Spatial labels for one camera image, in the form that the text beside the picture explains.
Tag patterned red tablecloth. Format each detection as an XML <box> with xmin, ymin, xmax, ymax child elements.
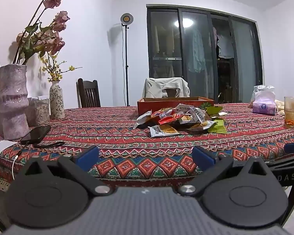
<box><xmin>0</xmin><ymin>102</ymin><xmax>294</xmax><ymax>191</ymax></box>

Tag chair with beige jacket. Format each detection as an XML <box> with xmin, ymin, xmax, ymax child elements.
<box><xmin>142</xmin><ymin>77</ymin><xmax>191</xmax><ymax>99</ymax></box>

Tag small floral vase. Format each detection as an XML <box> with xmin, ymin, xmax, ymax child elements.
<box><xmin>49</xmin><ymin>81</ymin><xmax>65</xmax><ymax>119</ymax></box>

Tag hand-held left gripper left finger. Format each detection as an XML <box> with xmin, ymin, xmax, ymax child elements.
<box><xmin>22</xmin><ymin>145</ymin><xmax>113</xmax><ymax>197</ymax></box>

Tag studio light on stand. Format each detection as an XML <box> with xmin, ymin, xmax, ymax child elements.
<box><xmin>120</xmin><ymin>13</ymin><xmax>134</xmax><ymax>107</ymax></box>

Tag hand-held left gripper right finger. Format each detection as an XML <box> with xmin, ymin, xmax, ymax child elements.
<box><xmin>178</xmin><ymin>147</ymin><xmax>271</xmax><ymax>197</ymax></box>

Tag black strap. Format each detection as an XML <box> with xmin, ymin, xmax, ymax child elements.
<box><xmin>34</xmin><ymin>141</ymin><xmax>65</xmax><ymax>149</ymax></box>

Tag hanging white garment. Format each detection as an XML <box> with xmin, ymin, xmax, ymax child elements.
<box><xmin>216</xmin><ymin>32</ymin><xmax>235</xmax><ymax>59</ymax></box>

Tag sliding glass door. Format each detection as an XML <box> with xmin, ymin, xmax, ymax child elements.
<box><xmin>146</xmin><ymin>4</ymin><xmax>264</xmax><ymax>104</ymax></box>

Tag hanging pale blue shirt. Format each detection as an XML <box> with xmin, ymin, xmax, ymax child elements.
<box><xmin>187</xmin><ymin>27</ymin><xmax>207</xmax><ymax>73</ymax></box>

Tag pale green snack bar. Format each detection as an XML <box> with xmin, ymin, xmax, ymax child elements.
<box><xmin>205</xmin><ymin>105</ymin><xmax>224</xmax><ymax>116</ymax></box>

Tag jacket-draped wooden chair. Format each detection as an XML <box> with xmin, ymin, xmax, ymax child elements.
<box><xmin>162</xmin><ymin>88</ymin><xmax>181</xmax><ymax>98</ymax></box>

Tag black smartphone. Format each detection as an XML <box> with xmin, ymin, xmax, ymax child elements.
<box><xmin>20</xmin><ymin>125</ymin><xmax>52</xmax><ymax>145</ymax></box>

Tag purple tissue pack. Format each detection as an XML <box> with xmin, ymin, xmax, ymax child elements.
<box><xmin>252</xmin><ymin>99</ymin><xmax>277</xmax><ymax>116</ymax></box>

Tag glass storage jar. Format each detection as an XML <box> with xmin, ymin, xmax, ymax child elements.
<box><xmin>27</xmin><ymin>97</ymin><xmax>51</xmax><ymax>127</ymax></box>

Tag yellow flower sprigs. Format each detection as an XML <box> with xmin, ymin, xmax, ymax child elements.
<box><xmin>40</xmin><ymin>54</ymin><xmax>83</xmax><ymax>82</ymax></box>

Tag large pink ceramic vase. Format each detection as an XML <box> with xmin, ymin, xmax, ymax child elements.
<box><xmin>0</xmin><ymin>64</ymin><xmax>30</xmax><ymax>140</ymax></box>

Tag pile of snack packets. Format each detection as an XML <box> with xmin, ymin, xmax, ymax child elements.
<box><xmin>133</xmin><ymin>103</ymin><xmax>228</xmax><ymax>138</ymax></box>

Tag orange cardboard box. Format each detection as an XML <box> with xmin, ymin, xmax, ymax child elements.
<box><xmin>137</xmin><ymin>97</ymin><xmax>215</xmax><ymax>118</ymax></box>

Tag clear plastic bag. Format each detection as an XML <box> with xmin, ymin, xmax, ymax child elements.
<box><xmin>247</xmin><ymin>85</ymin><xmax>276</xmax><ymax>108</ymax></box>

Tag white cable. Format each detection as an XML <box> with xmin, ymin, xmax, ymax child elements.
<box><xmin>11</xmin><ymin>150</ymin><xmax>23</xmax><ymax>180</ymax></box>

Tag dark wooden chair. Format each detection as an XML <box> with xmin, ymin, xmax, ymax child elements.
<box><xmin>76</xmin><ymin>78</ymin><xmax>101</xmax><ymax>108</ymax></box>

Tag glass cup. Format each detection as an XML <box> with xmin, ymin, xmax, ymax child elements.
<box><xmin>284</xmin><ymin>96</ymin><xmax>294</xmax><ymax>128</ymax></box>

